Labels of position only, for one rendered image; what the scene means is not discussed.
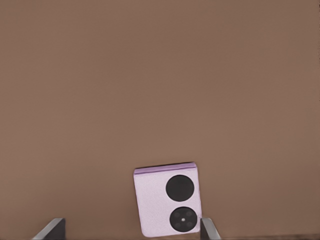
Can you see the pale lilac phone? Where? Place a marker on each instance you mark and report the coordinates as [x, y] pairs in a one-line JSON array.
[[152, 200]]

